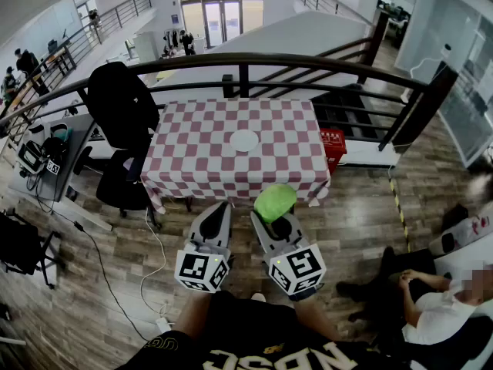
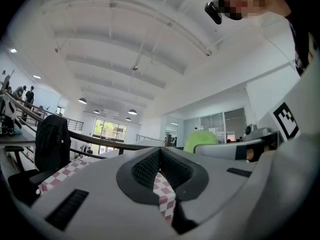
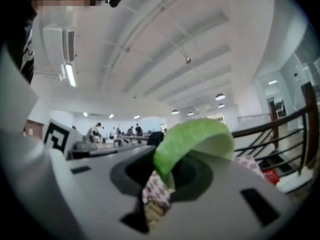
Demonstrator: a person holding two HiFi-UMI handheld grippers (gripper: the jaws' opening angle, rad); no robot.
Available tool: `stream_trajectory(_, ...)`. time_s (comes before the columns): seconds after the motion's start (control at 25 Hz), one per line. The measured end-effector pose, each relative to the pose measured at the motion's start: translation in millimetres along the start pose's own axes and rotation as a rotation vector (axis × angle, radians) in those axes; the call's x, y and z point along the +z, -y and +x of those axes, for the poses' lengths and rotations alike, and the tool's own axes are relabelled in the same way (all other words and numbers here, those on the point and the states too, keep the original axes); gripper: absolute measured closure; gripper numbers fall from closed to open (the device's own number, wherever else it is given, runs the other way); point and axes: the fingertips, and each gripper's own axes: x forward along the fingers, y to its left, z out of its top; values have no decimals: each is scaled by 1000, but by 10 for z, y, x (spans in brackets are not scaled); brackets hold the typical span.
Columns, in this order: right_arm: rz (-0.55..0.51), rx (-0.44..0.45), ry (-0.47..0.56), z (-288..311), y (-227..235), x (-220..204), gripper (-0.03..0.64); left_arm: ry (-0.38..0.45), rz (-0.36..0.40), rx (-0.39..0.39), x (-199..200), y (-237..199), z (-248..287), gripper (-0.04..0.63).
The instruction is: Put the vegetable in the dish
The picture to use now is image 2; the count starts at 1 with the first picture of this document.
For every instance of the black jacket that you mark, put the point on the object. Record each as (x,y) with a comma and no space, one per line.
(52,141)

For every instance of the person's black printed shirt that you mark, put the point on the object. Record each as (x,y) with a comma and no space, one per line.
(301,51)

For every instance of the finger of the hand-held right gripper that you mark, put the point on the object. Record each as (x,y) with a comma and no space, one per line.
(217,151)

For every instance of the glass office partition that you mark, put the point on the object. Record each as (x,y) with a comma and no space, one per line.
(215,125)

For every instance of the black head camera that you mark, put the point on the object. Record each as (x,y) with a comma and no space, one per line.
(213,12)

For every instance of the black metal railing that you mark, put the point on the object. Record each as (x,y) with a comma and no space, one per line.
(82,138)

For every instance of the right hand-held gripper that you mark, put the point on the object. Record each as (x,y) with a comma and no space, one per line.
(307,104)

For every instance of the right gripper fisheye camera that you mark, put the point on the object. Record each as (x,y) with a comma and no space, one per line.
(250,129)

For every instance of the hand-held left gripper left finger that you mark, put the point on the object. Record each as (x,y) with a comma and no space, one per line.
(100,184)

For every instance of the green lettuce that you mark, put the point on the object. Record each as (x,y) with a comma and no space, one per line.
(200,140)

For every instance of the red white checkered tablecloth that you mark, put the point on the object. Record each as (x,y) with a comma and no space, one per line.
(62,174)

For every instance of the large window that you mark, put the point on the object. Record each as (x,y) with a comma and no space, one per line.
(108,131)

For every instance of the grey metal railing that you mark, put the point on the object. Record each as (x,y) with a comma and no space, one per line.
(72,125)

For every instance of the black office chair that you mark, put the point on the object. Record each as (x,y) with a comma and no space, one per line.
(22,179)

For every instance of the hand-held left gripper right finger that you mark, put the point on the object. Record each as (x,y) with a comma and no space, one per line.
(217,181)

